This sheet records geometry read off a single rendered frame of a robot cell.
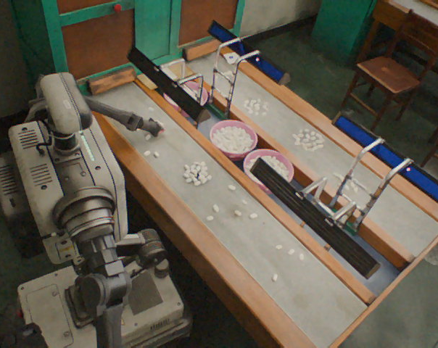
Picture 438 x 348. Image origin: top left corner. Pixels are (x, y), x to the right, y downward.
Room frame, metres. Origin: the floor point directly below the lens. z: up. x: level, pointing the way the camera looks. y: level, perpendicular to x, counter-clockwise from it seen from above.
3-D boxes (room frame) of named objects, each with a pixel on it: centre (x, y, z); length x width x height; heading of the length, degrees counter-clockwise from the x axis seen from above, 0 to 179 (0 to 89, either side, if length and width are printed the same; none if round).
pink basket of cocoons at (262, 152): (1.47, -0.29, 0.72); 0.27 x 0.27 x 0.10
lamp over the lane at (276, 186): (0.98, -0.41, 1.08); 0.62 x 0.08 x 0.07; 47
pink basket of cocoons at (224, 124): (1.66, -0.08, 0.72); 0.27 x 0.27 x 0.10
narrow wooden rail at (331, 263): (1.43, -0.09, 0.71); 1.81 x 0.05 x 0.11; 47
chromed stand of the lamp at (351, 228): (1.33, -0.74, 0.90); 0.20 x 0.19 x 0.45; 47
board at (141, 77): (2.11, 0.40, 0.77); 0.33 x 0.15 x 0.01; 137
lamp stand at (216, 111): (1.99, -0.02, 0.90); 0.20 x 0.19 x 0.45; 47
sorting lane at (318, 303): (1.30, 0.03, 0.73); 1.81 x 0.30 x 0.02; 47
